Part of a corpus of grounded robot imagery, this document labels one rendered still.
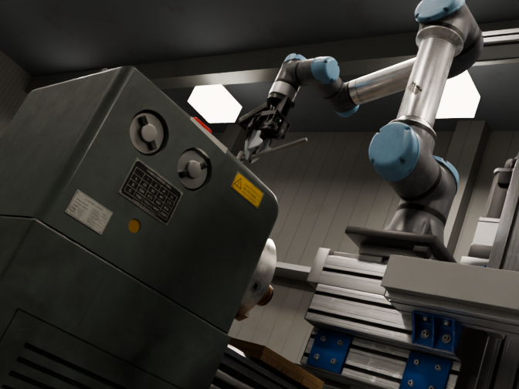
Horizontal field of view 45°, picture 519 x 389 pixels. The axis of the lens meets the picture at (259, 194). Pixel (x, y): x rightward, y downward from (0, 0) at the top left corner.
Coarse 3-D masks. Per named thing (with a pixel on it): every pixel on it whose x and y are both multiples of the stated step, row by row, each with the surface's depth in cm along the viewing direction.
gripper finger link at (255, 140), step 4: (256, 132) 180; (260, 132) 180; (252, 136) 180; (256, 136) 179; (252, 140) 180; (256, 140) 178; (260, 140) 177; (248, 144) 179; (252, 144) 179; (256, 144) 177; (248, 148) 179; (252, 148) 178; (248, 152) 179; (248, 156) 179
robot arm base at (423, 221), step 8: (400, 208) 147; (408, 208) 145; (416, 208) 144; (424, 208) 143; (400, 216) 145; (408, 216) 143; (416, 216) 143; (424, 216) 142; (432, 216) 143; (440, 216) 144; (392, 224) 144; (400, 224) 142; (408, 224) 141; (416, 224) 141; (424, 224) 142; (432, 224) 142; (440, 224) 144; (416, 232) 139; (424, 232) 141; (432, 232) 141; (440, 232) 143
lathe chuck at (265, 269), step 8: (264, 248) 183; (272, 248) 187; (264, 256) 181; (272, 256) 184; (264, 264) 180; (272, 264) 183; (256, 272) 178; (264, 272) 180; (272, 272) 182; (256, 280) 178; (264, 280) 180; (248, 288) 177; (264, 288) 181; (248, 296) 178; (256, 296) 180; (240, 304) 179; (248, 304) 180; (240, 312) 181
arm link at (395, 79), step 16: (480, 48) 161; (400, 64) 176; (464, 64) 163; (352, 80) 186; (368, 80) 181; (384, 80) 178; (400, 80) 175; (336, 96) 185; (352, 96) 184; (368, 96) 182; (336, 112) 192; (352, 112) 190
